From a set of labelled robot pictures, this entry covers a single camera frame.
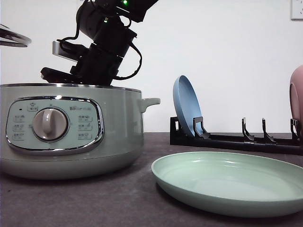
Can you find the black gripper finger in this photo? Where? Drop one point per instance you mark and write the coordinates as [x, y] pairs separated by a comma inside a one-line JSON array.
[[57, 76]]

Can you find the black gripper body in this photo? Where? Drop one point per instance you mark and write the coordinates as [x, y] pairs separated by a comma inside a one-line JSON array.
[[97, 65]]

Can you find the glass steamer lid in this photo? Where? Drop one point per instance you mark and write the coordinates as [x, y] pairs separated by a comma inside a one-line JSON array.
[[10, 38]]

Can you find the green plate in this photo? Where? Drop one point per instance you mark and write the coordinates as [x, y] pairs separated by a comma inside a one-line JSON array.
[[233, 183]]

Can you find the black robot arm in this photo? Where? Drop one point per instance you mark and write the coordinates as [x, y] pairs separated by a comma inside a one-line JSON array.
[[104, 24]]

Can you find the green electric steamer pot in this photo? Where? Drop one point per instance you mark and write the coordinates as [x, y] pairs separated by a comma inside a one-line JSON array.
[[70, 131]]

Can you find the blue plate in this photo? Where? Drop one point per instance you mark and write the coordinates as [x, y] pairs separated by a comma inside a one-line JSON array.
[[186, 102]]

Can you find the pink plate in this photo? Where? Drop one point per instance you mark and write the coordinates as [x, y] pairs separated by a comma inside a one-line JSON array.
[[296, 96]]

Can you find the black dish rack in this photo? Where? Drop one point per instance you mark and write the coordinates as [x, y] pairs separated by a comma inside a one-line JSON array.
[[238, 141]]

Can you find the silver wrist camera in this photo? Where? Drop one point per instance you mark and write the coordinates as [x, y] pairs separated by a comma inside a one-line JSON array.
[[59, 51]]

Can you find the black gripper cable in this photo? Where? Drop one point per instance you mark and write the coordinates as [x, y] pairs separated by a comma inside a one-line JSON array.
[[74, 37]]

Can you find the white wall socket right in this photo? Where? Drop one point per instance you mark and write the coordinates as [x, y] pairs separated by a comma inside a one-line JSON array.
[[297, 11]]

